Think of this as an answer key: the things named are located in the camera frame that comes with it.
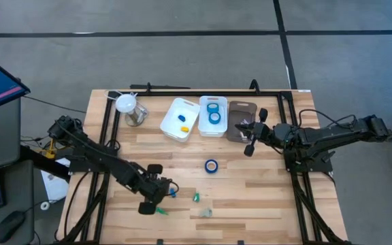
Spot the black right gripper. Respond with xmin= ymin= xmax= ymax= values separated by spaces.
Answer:
xmin=234 ymin=108 xmax=277 ymax=158

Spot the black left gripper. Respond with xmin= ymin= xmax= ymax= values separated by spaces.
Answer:
xmin=137 ymin=164 xmax=180 ymax=216

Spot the grey translucent plastic bin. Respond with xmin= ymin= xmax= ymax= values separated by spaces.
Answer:
xmin=225 ymin=100 xmax=258 ymax=144

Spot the white plastic bin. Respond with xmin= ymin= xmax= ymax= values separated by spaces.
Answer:
xmin=159 ymin=97 xmax=201 ymax=143
xmin=197 ymin=95 xmax=229 ymax=138

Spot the white paper sheet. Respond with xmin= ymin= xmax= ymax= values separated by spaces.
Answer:
xmin=41 ymin=157 xmax=71 ymax=202

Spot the yellow clamp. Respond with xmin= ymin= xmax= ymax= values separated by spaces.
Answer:
xmin=42 ymin=137 xmax=58 ymax=160

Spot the black computer mouse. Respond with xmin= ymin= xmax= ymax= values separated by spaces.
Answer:
xmin=0 ymin=210 xmax=27 ymax=244

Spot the grey desk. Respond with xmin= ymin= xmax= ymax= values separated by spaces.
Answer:
xmin=0 ymin=97 xmax=36 ymax=245

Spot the black metal table frame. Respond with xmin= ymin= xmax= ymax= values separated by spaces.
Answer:
xmin=54 ymin=83 xmax=353 ymax=245

